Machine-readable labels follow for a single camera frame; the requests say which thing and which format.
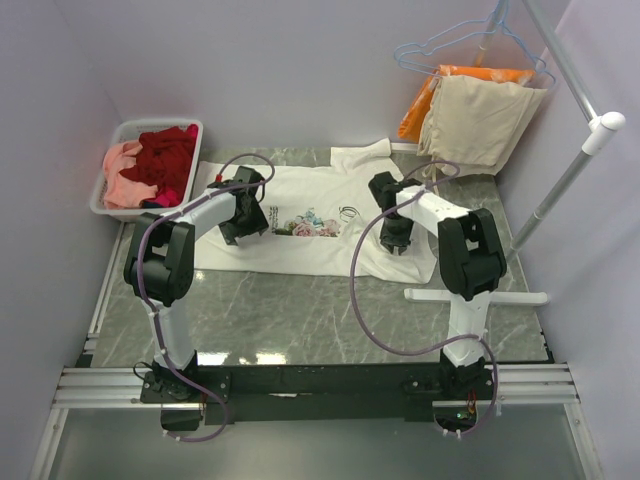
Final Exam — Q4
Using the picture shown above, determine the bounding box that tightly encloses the white floral print t-shirt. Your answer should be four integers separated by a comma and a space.
194, 139, 436, 284

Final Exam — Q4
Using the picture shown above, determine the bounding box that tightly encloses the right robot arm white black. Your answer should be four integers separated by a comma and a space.
369, 172, 507, 399

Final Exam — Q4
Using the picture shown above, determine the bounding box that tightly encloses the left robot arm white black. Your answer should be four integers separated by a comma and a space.
124, 166, 275, 402

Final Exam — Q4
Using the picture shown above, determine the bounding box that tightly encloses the dark red garment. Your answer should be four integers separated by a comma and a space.
119, 125, 199, 197

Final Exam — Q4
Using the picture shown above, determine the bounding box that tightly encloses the white plastic laundry basket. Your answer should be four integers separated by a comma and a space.
90, 117, 204, 221

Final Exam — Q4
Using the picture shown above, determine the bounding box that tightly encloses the orange hanging garment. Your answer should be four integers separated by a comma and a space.
397, 65, 536, 144

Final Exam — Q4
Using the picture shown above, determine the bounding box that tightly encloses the pink garment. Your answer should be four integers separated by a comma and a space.
102, 140, 159, 210

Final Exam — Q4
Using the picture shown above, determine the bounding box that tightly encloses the beige hanging garment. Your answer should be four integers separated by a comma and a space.
418, 75, 547, 176

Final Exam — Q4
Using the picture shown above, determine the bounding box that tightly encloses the silver white clothes rack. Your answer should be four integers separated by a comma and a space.
389, 0, 627, 307

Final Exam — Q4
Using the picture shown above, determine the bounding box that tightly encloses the aluminium black mounting rail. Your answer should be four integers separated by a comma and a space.
52, 354, 579, 435

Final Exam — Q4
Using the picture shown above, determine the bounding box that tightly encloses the blue wire hanger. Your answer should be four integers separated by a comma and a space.
393, 0, 508, 73
498, 12, 557, 89

